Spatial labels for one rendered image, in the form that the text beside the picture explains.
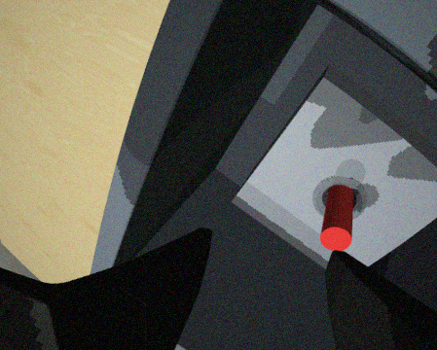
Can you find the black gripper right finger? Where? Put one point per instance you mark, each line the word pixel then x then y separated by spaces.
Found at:
pixel 368 312

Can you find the dark red peg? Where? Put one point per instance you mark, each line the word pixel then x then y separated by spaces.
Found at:
pixel 336 232

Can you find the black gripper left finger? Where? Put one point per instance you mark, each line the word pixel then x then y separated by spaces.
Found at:
pixel 142 304

